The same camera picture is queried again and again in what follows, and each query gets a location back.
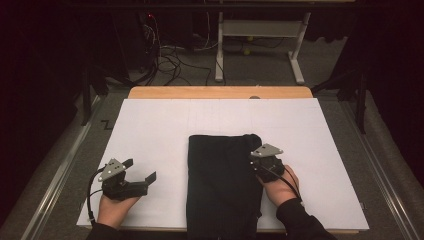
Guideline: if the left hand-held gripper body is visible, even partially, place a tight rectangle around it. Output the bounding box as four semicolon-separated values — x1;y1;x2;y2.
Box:
97;158;149;202

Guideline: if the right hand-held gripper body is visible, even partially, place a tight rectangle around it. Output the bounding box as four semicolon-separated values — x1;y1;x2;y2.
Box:
249;143;286;184

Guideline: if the navy knitted vest white trim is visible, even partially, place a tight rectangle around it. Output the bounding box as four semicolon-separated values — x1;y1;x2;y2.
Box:
185;133;264;240

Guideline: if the person's left hand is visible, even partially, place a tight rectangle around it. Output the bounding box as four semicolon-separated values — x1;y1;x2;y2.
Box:
96;194;141;230

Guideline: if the person's right hand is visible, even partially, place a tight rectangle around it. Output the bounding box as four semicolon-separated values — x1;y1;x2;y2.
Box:
258;164;300;208

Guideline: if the black metal stand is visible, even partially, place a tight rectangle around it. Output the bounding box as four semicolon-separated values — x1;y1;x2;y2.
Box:
311;68;368;135
81;63;134;127

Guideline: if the wooden table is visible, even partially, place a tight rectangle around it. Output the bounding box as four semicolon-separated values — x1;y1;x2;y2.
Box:
79;85;361;234

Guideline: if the right hand-held gripper black cable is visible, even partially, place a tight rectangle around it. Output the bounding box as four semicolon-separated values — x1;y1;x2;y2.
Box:
259;163;304;203

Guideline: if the hand-held gripper black cable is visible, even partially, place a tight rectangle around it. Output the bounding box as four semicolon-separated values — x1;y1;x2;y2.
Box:
259;163;304;203
86;166;108;224

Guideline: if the left hand-held gripper black cable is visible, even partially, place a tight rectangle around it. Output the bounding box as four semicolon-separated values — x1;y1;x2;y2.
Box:
86;166;108;224

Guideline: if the aluminium floor rail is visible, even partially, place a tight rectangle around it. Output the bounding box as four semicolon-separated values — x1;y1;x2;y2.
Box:
339;99;424;240
19;96;101;240

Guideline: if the tangle of black floor cables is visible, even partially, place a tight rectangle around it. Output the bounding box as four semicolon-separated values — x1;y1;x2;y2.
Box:
141;14;214;87

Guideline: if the white metal stand frame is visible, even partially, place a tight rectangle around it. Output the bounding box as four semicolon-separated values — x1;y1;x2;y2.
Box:
214;11;312;85

